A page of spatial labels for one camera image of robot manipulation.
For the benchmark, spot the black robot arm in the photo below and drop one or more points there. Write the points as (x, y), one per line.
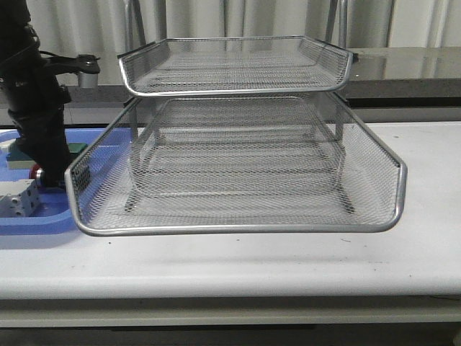
(16, 31)

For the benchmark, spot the silver mesh tray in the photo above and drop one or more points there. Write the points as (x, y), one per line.
(235, 65)
(374, 178)
(218, 170)

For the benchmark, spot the grey metal rack frame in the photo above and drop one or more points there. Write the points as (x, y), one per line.
(241, 119)

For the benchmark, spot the silver mesh bottom tray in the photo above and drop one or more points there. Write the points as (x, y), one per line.
(218, 170)

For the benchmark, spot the silver mesh top tray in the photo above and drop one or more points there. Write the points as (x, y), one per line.
(235, 65)

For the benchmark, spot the red emergency push button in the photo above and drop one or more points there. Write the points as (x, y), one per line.
(36, 173)

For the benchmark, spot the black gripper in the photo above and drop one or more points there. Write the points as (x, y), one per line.
(36, 103)

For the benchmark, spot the green and beige switch block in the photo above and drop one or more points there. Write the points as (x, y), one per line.
(16, 159)

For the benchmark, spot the blue plastic tray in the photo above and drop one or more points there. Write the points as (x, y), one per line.
(52, 215)

